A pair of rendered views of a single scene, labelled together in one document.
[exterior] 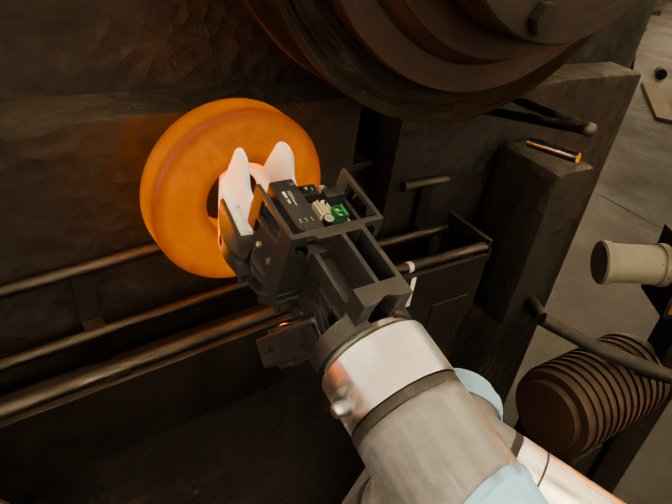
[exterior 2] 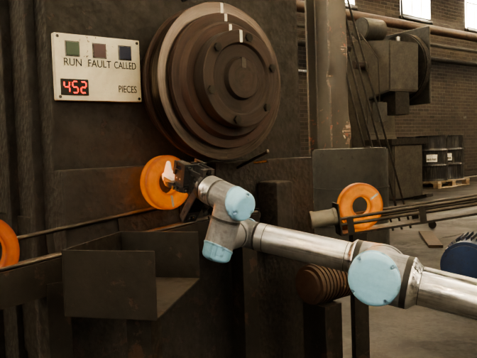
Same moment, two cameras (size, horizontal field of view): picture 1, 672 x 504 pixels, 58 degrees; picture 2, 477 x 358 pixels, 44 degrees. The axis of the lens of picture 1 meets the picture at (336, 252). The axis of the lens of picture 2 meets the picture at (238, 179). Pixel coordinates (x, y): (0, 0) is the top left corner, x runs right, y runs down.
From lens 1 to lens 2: 125 cm
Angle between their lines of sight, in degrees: 30
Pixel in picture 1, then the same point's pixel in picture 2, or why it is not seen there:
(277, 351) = (186, 209)
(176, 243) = (152, 193)
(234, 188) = (167, 173)
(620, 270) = (316, 219)
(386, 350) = (210, 178)
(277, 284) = (183, 180)
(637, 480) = not seen: outside the picture
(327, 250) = (194, 169)
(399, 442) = (215, 188)
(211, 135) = (159, 161)
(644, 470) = not seen: outside the picture
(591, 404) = (320, 270)
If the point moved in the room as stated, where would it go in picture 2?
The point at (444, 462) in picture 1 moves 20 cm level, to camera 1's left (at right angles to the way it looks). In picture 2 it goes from (224, 187) to (143, 190)
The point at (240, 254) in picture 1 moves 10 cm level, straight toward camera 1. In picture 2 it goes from (172, 182) to (176, 184)
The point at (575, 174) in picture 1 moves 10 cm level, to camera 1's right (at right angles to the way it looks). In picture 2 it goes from (284, 182) to (314, 182)
